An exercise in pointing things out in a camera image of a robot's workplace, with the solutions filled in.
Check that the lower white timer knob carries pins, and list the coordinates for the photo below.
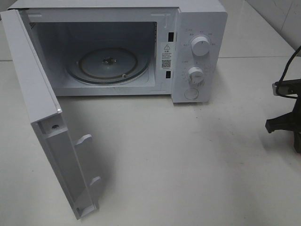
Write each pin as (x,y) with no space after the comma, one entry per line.
(195,75)

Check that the white warning label sticker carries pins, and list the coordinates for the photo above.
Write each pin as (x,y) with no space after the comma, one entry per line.
(166,55)

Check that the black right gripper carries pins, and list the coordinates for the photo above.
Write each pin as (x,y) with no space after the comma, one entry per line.
(290,122)

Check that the round white door button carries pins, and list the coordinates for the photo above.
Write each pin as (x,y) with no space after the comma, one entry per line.
(191,94)

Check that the glass microwave turntable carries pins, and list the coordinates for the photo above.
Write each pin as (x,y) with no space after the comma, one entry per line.
(110,65)

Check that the white microwave door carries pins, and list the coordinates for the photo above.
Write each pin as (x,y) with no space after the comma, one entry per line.
(45,113)

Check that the upper white power knob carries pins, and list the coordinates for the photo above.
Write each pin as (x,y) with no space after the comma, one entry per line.
(200,45)

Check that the white microwave oven body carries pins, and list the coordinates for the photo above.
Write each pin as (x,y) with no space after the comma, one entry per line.
(68,27)

